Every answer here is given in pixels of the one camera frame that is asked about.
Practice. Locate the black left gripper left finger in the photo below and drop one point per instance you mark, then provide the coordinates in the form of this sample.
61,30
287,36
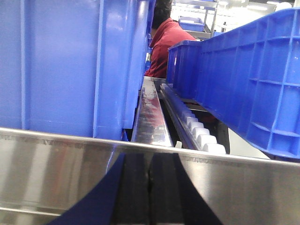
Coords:
120,198

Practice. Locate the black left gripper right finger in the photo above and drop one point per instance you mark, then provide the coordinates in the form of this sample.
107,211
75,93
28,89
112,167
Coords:
174,199

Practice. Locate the stainless steel shelf rack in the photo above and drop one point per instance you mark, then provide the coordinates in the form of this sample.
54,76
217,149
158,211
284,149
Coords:
43,175

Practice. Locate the large blue bin left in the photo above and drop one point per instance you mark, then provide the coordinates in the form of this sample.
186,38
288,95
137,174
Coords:
72,67

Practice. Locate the tilted blue bin right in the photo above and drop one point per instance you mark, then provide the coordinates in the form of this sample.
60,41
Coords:
248,78

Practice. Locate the distant blue bin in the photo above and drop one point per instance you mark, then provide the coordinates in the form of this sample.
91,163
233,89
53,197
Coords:
191,23

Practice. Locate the white roller track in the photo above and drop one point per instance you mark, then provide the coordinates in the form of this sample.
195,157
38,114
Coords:
195,135

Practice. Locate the person in red jacket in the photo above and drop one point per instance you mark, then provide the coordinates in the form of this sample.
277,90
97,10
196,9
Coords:
165,32

